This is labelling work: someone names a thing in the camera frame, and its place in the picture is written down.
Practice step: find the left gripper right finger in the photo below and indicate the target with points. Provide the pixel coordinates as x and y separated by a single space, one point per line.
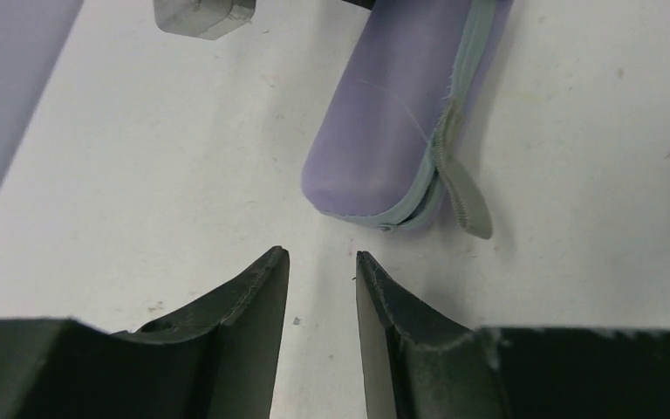
417 363

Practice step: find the purple umbrella case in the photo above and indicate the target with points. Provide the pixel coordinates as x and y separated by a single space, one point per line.
384 156

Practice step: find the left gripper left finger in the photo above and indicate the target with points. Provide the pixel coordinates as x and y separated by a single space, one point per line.
215 357

